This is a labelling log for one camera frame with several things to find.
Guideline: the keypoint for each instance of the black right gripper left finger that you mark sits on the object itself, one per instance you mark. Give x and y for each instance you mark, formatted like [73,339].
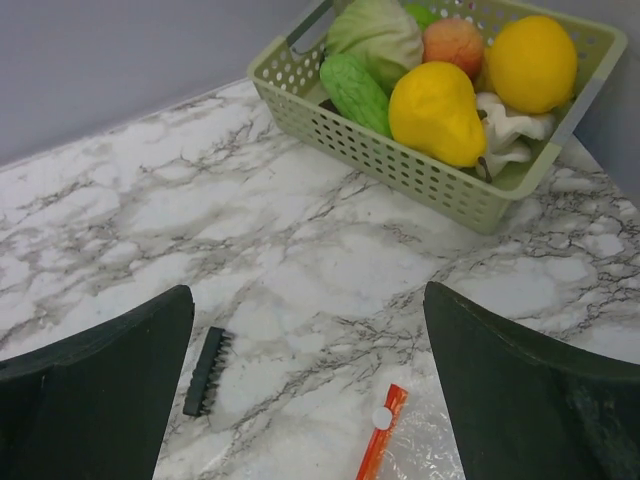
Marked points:
[95,405]

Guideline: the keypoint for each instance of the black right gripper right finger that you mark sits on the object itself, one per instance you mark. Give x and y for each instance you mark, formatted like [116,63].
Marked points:
[526,406]

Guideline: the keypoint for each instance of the clear zip bag orange zipper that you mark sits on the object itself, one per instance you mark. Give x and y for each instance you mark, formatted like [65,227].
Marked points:
[412,438]

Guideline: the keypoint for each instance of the white toy mushroom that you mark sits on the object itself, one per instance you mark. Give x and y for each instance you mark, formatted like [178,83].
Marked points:
[505,130]

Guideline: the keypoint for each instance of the yellow toy pear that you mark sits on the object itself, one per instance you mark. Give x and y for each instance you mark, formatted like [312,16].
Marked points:
[433,110]

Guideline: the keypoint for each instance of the green toy cabbage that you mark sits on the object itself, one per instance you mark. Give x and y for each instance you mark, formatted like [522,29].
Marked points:
[382,35]

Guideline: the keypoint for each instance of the black pin header strip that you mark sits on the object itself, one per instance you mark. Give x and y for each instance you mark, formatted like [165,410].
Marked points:
[202,390]

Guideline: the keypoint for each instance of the yellow toy lemon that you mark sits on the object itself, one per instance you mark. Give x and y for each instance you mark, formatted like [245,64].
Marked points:
[533,65]

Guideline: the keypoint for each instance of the orange toy peach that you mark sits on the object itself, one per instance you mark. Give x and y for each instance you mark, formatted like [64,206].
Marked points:
[456,41]

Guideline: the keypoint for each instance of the green perforated plastic basket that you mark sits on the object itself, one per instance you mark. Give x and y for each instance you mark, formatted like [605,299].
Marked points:
[288,81]

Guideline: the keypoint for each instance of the light green toy apple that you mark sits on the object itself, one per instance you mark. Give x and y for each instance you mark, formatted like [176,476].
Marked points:
[423,16]

